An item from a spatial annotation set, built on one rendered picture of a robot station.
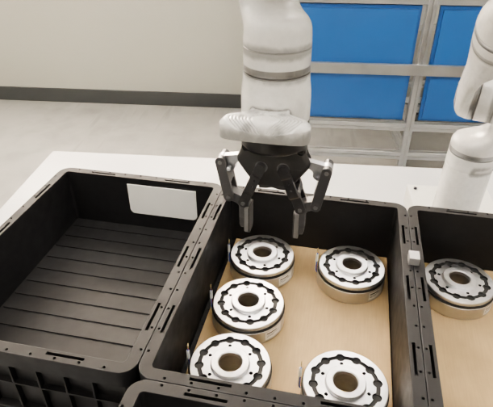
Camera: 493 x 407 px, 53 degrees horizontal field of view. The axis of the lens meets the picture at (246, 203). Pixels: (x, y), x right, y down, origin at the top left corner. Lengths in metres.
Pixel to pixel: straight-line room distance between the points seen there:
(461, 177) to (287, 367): 0.57
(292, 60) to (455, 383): 0.45
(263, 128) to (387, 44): 2.11
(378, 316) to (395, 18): 1.94
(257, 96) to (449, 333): 0.45
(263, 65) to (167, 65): 3.10
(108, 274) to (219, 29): 2.75
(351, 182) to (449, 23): 1.41
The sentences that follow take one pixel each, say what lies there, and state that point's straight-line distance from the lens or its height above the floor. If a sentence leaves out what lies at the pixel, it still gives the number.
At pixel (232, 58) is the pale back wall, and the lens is 3.49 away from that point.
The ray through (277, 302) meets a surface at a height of 0.86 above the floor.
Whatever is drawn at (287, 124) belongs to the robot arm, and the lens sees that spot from 0.48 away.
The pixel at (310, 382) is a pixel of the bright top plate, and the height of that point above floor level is 0.86.
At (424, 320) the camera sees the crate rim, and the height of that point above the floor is 0.93.
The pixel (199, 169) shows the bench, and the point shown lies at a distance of 1.37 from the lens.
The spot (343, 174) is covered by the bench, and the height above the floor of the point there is 0.70.
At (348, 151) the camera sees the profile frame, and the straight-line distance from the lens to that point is 2.75.
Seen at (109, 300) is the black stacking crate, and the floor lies 0.83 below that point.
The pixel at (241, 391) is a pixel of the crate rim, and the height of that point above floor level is 0.93.
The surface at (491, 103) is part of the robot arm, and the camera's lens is 1.01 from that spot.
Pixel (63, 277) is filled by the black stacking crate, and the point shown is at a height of 0.83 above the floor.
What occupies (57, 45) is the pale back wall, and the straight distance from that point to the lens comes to 3.81.
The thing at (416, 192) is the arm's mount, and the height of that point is 0.75.
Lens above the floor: 1.37
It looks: 33 degrees down
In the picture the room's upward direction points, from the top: straight up
